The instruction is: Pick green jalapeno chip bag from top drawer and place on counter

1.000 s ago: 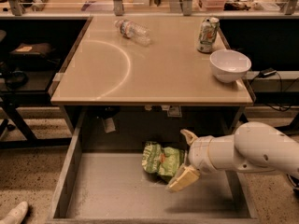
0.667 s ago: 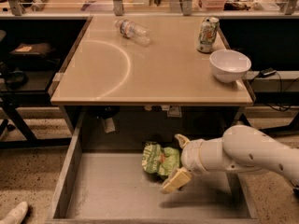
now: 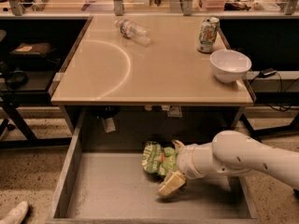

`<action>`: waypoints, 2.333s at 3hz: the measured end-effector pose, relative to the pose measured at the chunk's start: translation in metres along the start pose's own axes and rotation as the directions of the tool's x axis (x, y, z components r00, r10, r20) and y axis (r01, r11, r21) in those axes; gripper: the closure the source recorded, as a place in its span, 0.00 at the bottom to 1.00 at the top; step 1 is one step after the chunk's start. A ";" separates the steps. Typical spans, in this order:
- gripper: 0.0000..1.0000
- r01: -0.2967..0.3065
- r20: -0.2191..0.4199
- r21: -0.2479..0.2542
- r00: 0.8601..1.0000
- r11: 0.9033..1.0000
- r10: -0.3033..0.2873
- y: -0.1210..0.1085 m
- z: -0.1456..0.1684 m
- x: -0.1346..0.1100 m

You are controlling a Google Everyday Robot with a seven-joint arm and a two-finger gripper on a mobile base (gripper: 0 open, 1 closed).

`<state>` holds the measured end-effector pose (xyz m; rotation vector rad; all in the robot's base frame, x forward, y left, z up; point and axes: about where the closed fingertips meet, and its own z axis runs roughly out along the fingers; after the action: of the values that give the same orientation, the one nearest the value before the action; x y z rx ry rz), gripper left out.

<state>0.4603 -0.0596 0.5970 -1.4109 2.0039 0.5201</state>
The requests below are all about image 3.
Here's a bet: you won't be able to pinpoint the clear plastic water bottle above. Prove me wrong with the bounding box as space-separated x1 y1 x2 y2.
114 20 151 46

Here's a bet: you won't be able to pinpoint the open grey drawer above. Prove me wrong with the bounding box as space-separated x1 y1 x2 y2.
47 107 260 224

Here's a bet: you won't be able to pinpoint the green drink can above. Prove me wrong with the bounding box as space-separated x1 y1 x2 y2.
197 17 220 53

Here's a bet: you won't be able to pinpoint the black headphones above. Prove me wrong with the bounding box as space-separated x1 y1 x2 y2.
4 71 28 89

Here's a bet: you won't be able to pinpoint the black power adapter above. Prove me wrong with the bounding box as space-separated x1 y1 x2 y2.
258 68 277 78

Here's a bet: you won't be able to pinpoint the black side table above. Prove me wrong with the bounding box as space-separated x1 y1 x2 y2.
0 17 88 148

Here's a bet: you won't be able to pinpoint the green jalapeno chip bag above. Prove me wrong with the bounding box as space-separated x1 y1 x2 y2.
141 141 178 177

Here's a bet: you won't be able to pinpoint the black bag with label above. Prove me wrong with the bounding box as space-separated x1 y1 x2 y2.
9 43 55 59

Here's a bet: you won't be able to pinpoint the white bowl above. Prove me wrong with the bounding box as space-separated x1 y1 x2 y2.
210 49 251 83

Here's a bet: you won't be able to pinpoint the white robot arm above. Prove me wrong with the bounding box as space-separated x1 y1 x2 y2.
158 131 299 197

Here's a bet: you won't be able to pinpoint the white shoe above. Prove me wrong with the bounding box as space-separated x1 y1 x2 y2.
0 201 29 224

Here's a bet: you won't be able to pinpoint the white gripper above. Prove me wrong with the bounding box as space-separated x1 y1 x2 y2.
158 140 200 197

